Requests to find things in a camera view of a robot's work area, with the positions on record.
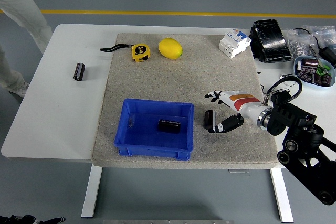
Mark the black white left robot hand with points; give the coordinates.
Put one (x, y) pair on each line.
(53, 220)

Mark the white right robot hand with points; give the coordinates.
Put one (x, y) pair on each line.
(244, 102)

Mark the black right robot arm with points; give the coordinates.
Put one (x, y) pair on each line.
(291, 119)

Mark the blue plastic box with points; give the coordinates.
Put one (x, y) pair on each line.
(155, 153)

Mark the small black adapter block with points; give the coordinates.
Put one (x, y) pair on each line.
(279, 98)

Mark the white table leg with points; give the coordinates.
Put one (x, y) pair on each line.
(90, 195)
(284, 208)

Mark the white circuit breaker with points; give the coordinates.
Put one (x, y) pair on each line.
(233, 44)

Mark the light blue bowl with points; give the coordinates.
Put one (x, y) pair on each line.
(307, 83)

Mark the black wrapped pack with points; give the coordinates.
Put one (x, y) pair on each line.
(270, 40)

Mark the clear bag of metal screws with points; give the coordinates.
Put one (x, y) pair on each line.
(300, 43)

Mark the green plastic pieces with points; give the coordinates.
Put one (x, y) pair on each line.
(321, 70)

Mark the yellow lemon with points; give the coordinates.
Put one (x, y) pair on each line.
(170, 48)

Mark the black power adapter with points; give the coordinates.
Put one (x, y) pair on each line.
(329, 54)

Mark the clear plastic bag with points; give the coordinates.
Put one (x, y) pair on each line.
(324, 31)

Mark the grey-brown mat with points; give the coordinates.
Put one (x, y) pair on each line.
(123, 77)

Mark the person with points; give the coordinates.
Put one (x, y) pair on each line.
(18, 3)

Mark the grey bracket under table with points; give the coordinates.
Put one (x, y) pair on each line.
(238, 170)

